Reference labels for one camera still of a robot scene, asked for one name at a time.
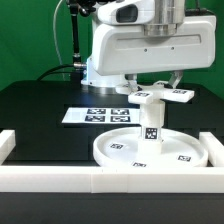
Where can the white front fence rail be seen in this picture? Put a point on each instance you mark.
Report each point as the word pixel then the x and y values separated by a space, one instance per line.
pixel 68 179

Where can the white marker sheet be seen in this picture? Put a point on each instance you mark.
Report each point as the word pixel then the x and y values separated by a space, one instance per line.
pixel 75 115

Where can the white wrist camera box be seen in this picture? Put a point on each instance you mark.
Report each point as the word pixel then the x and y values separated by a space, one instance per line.
pixel 126 12

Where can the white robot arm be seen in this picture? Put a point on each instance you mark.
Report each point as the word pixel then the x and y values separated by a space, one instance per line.
pixel 169 14

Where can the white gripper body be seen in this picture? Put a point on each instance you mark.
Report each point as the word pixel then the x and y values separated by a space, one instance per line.
pixel 126 49

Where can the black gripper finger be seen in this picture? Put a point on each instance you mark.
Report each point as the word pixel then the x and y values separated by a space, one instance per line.
pixel 132 82
pixel 175 79

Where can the white cross-shaped table base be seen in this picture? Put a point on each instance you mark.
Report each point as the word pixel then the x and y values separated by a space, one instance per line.
pixel 145 95

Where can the white right fence rail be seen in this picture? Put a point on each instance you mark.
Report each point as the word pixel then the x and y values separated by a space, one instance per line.
pixel 214 148

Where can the white round table top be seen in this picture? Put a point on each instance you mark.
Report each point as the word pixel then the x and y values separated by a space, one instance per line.
pixel 118 148

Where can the white left fence rail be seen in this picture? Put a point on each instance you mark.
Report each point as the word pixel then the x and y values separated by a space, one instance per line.
pixel 7 144

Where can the white fence rail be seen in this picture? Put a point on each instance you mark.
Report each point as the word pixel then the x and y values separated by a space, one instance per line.
pixel 7 144
pixel 68 179
pixel 214 148

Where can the black camera stand pole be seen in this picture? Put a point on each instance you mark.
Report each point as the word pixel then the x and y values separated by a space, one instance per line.
pixel 78 7

